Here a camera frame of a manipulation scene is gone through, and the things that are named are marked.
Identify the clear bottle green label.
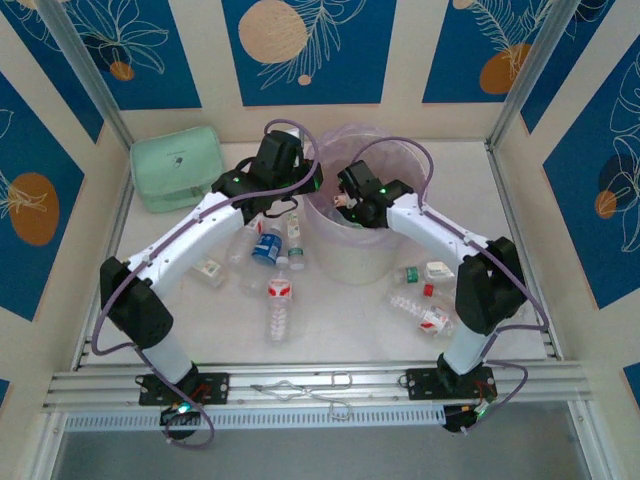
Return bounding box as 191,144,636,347
393,265,427,287

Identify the clear bottle blue label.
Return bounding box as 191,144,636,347
239,224,285,297

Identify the clear bottle white red label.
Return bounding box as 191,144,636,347
224,217,265,267

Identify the small bottle white label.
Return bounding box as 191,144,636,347
188,257,227,289

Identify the white bin with pink liner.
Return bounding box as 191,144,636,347
303,124,434,251

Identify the white plastic waste bin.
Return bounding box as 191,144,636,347
312,219,401,286

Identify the small bottle green label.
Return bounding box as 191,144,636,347
285,213,307,273

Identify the mint green zip pouch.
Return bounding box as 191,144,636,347
129,124,226,215

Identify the black controller board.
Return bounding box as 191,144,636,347
442,402,494,434
158,402,202,427

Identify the purple cable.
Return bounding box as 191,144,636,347
91,118,324,449
349,137,551,427

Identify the aluminium front rail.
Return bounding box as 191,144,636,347
42,362,591,414

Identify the aluminium frame post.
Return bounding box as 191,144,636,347
485,0,585,149
35,0,135,147

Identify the slotted grey cable duct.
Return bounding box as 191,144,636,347
64,410,447,433

